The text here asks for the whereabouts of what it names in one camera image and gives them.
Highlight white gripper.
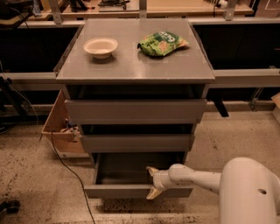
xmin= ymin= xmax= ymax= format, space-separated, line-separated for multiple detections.
xmin=146 ymin=166 xmax=170 ymax=200

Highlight grey bottom drawer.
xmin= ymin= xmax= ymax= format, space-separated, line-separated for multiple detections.
xmin=85 ymin=152 xmax=186 ymax=199

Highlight grey drawer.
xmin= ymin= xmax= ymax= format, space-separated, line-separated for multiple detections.
xmin=80 ymin=124 xmax=194 ymax=153
xmin=85 ymin=152 xmax=186 ymax=199
xmin=64 ymin=84 xmax=207 ymax=124

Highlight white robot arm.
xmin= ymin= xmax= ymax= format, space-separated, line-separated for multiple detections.
xmin=147 ymin=157 xmax=280 ymax=224

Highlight grey middle drawer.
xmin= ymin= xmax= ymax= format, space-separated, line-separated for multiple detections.
xmin=80 ymin=124 xmax=194 ymax=153

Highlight grey top drawer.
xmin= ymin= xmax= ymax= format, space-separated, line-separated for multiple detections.
xmin=64 ymin=84 xmax=207 ymax=124

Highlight grey drawer cabinet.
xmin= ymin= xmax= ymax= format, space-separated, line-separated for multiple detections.
xmin=53 ymin=18 xmax=216 ymax=167

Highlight wooden box on floor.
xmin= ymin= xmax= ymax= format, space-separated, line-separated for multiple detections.
xmin=42 ymin=90 xmax=88 ymax=158

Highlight green chip bag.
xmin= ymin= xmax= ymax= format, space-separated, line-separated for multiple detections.
xmin=137 ymin=31 xmax=188 ymax=57

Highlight black caster wheel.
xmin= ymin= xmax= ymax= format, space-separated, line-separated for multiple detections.
xmin=0 ymin=200 xmax=20 ymax=214

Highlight white paper bowl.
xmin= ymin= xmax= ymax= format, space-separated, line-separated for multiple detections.
xmin=83 ymin=38 xmax=118 ymax=60

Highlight wooden workbench in background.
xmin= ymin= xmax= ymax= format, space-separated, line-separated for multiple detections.
xmin=0 ymin=0 xmax=255 ymax=21

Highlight black floor cable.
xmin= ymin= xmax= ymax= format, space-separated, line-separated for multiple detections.
xmin=51 ymin=130 xmax=96 ymax=224

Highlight grey metal rail frame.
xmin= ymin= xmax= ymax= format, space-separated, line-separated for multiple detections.
xmin=0 ymin=17 xmax=280 ymax=113

